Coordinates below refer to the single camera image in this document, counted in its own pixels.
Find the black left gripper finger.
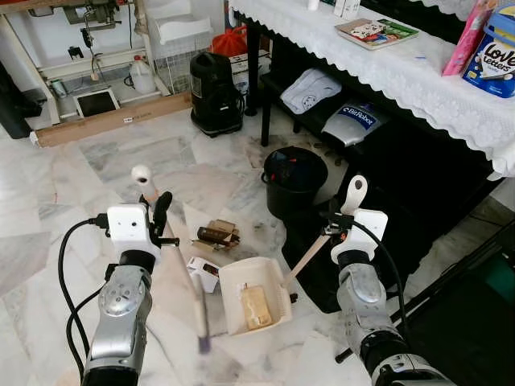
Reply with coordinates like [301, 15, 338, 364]
[153, 191, 173, 234]

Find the beige broom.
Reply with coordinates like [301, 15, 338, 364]
[131, 165, 213, 355]

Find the beige dustpan with long handle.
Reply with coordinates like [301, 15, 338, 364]
[218, 175, 369, 337]

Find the black round waste bin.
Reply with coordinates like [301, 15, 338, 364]
[262, 146, 330, 223]

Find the small white box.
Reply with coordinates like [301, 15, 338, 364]
[186, 257, 223, 293]

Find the brown crumpled carton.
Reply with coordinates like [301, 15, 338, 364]
[192, 218, 241, 251]

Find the large black case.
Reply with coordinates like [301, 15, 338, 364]
[278, 121, 496, 315]

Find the grey BitRobot bag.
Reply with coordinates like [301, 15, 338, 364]
[321, 101, 392, 148]

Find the long brown cardboard box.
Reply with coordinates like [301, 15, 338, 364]
[31, 90, 195, 149]

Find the yellow packet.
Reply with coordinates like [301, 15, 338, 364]
[240, 285, 274, 330]

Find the black vacuum cleaner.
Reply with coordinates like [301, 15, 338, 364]
[189, 51, 245, 138]

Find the white framed tablet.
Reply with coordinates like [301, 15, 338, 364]
[73, 87, 122, 120]

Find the white folded bag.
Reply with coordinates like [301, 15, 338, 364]
[279, 68, 344, 116]

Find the clear plastic jug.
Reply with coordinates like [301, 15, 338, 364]
[128, 55, 159, 95]

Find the table with white lace cloth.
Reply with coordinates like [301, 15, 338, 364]
[229, 0, 515, 179]

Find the red plastic bag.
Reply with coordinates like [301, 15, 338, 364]
[210, 25, 249, 60]

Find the colourful picture book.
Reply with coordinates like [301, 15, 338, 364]
[335, 18, 420, 51]

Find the blue Love Letters tin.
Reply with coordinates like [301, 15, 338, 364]
[463, 6, 515, 100]

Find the pink package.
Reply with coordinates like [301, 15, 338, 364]
[441, 0, 496, 78]

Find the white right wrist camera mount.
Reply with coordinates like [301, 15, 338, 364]
[331, 209, 389, 265]

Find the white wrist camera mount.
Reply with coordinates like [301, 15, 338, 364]
[106, 203, 155, 257]
[331, 209, 389, 265]

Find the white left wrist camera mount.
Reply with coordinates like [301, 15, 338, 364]
[106, 203, 155, 257]

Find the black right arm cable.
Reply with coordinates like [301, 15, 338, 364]
[352, 222, 408, 348]

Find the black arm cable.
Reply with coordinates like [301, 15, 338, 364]
[57, 213, 110, 380]
[352, 222, 408, 348]

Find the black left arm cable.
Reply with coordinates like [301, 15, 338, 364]
[57, 213, 110, 380]

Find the white shelving frame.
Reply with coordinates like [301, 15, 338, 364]
[0, 0, 231, 129]

